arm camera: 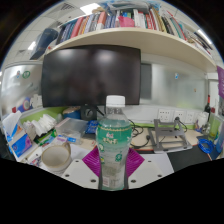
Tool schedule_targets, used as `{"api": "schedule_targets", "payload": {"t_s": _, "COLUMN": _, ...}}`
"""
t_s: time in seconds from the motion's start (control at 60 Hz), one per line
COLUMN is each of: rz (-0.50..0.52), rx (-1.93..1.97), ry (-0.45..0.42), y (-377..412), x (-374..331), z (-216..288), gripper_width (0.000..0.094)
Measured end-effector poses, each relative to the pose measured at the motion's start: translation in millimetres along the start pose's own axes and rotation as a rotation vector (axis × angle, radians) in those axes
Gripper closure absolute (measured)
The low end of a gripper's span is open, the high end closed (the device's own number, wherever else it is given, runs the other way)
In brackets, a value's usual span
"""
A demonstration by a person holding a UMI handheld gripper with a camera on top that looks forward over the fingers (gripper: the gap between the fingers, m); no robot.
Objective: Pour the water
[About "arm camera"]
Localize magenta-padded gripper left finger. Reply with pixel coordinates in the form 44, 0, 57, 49
61, 147, 101, 190

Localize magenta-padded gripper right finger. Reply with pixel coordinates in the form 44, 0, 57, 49
125, 147, 166, 190

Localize green-labelled clear drink bottle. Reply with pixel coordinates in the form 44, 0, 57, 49
95, 94, 133, 192

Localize purple translucent water bottle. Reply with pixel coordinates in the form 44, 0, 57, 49
215, 121, 224, 154

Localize white patterned paper cup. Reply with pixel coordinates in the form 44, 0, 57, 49
40, 142, 73, 177

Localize grey metal laptop stand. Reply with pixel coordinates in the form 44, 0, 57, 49
148, 118, 194, 154

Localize clear plastic container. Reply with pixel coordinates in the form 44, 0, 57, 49
54, 117, 88, 141

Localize small blue box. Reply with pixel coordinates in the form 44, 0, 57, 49
85, 119, 100, 135

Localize white napkin stack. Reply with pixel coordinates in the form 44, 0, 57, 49
23, 114, 58, 138

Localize blue tissue pack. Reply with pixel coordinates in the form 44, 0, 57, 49
9, 132, 33, 158

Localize tissue box with white tissue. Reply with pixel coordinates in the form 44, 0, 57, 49
1, 110, 24, 141

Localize dark wine bottle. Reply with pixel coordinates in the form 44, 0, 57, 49
203, 94, 212, 123

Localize black computer monitor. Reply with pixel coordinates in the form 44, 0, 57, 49
40, 44, 142, 122

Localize shelf unit with books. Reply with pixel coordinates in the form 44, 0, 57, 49
29, 1, 218, 73

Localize ceiling lights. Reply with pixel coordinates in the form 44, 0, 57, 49
27, 2, 213, 52

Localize black cables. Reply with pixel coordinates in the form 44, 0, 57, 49
128, 118, 153, 149

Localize white wall outlets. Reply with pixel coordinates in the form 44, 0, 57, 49
156, 108, 196, 125

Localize coiled blue cable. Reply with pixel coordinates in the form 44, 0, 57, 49
198, 137, 216, 155

